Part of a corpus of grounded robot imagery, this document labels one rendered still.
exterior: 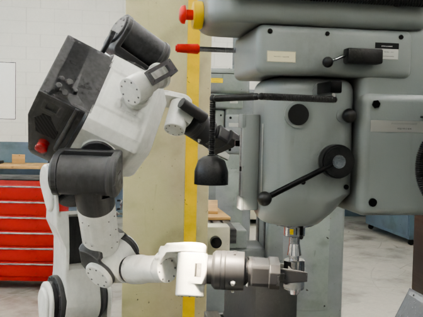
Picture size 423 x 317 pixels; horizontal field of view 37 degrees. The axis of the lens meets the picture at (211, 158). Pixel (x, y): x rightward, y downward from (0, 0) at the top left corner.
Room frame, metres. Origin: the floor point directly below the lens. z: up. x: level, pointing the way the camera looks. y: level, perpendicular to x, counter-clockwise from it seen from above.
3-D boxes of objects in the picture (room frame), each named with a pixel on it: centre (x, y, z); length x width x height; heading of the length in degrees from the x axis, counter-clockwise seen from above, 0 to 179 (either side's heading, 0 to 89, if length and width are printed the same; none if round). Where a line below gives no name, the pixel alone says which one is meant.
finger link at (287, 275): (1.38, -0.19, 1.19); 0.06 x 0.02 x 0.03; 87
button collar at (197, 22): (1.37, 0.04, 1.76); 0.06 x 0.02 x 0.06; 10
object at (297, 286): (1.41, -0.19, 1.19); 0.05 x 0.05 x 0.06
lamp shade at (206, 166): (1.33, 0.00, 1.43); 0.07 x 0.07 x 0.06
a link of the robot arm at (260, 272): (1.42, -0.10, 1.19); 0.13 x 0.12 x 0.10; 177
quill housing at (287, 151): (1.41, -0.19, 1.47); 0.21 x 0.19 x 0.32; 10
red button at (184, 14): (1.37, 0.06, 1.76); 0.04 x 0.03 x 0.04; 10
